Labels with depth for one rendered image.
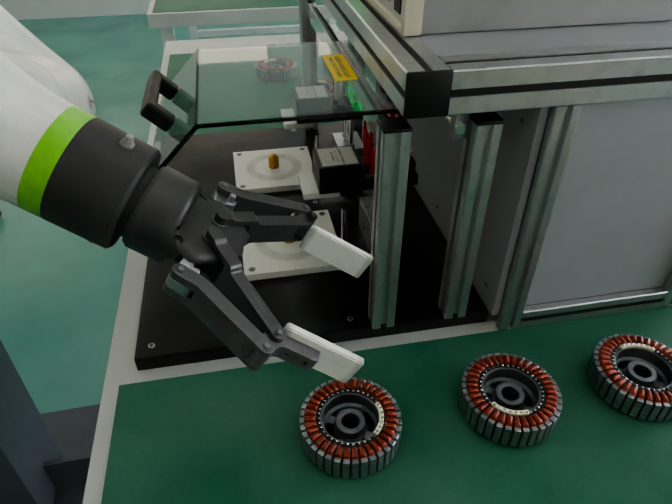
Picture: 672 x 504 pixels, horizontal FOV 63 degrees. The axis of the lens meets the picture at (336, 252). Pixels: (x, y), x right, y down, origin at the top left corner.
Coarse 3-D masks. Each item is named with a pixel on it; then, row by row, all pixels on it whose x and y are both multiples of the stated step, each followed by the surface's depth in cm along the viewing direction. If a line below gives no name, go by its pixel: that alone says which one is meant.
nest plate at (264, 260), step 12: (324, 216) 92; (324, 228) 89; (252, 252) 84; (264, 252) 84; (276, 252) 84; (288, 252) 84; (300, 252) 84; (252, 264) 81; (264, 264) 81; (276, 264) 81; (288, 264) 81; (300, 264) 81; (312, 264) 81; (324, 264) 81; (252, 276) 80; (264, 276) 80; (276, 276) 81
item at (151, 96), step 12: (156, 72) 66; (156, 84) 63; (168, 84) 66; (144, 96) 62; (156, 96) 61; (168, 96) 67; (144, 108) 58; (156, 108) 59; (156, 120) 59; (168, 120) 59
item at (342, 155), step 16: (320, 160) 78; (336, 160) 78; (352, 160) 78; (304, 176) 82; (320, 176) 77; (336, 176) 77; (352, 176) 78; (368, 176) 78; (416, 176) 80; (304, 192) 79; (320, 192) 78; (336, 192) 79
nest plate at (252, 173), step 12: (240, 156) 108; (252, 156) 108; (264, 156) 108; (288, 156) 108; (300, 156) 108; (240, 168) 105; (252, 168) 105; (264, 168) 105; (288, 168) 105; (300, 168) 105; (240, 180) 101; (252, 180) 101; (264, 180) 101; (276, 180) 101; (288, 180) 101; (264, 192) 100
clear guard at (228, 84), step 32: (192, 64) 69; (224, 64) 67; (256, 64) 67; (288, 64) 67; (320, 64) 67; (352, 64) 67; (192, 96) 60; (224, 96) 59; (256, 96) 59; (288, 96) 59; (320, 96) 59; (352, 96) 59; (384, 96) 59; (192, 128) 54; (160, 160) 56
